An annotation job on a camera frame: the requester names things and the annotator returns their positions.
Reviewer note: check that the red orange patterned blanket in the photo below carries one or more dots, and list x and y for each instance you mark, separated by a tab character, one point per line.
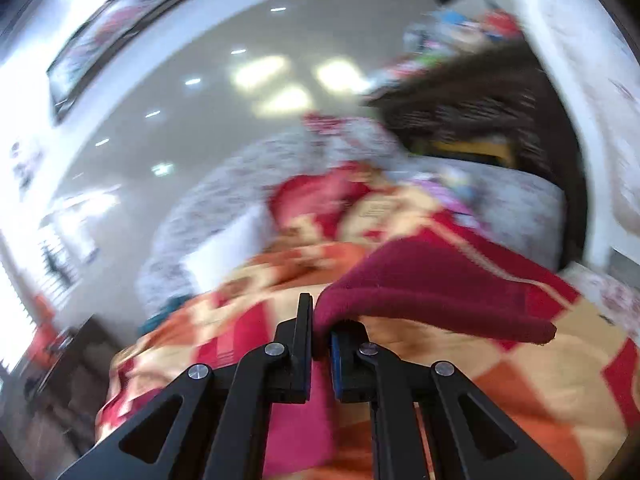
500	390

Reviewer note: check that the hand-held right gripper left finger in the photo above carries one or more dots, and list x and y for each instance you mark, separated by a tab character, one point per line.
303	355

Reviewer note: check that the maroon knit garment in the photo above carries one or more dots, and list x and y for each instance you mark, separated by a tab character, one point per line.
425	290

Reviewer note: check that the dark wooden cabinet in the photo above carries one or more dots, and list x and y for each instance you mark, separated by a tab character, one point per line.
65	390

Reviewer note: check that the white pillow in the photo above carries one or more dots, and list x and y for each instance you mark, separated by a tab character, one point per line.
225	255

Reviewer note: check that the framed wall picture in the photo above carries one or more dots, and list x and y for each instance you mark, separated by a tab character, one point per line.
110	30

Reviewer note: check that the pile of colourful clothes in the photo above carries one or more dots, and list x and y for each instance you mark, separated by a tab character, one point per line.
445	35

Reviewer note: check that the bed with floral sheet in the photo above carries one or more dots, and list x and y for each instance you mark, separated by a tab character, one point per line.
510	200

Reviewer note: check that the dark wooden headboard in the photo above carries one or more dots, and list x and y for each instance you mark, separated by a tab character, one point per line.
505	105

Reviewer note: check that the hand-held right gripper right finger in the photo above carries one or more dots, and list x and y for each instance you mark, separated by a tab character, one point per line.
336	365

